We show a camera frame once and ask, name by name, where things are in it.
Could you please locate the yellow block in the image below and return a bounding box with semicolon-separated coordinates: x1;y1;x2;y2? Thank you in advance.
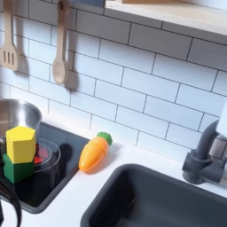
5;125;37;164

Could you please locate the wooden spoon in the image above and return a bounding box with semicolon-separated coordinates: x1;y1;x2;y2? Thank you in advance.
51;0;72;86

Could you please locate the thin black cable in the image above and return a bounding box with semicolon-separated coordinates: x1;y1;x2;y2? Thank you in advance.
0;180;23;227

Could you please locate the black toy stove top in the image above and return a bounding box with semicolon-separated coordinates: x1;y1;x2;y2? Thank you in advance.
0;121;90;215

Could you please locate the grey tap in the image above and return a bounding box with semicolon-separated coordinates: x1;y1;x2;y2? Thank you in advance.
181;119;227;185

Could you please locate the wooden slotted spatula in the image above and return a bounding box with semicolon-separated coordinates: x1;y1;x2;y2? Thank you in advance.
0;0;20;72

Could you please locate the steel pot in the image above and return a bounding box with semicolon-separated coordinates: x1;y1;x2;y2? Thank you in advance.
0;98;43;145

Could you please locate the orange toy carrot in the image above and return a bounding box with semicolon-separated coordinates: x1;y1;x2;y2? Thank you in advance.
78;131;114;174

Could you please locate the green block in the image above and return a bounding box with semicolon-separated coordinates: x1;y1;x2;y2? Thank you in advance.
2;153;35;184

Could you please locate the wooden shelf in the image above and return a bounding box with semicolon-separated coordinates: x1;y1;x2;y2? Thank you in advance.
105;0;227;45

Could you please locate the grey sink basin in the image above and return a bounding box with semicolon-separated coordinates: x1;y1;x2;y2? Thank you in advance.
80;163;227;227

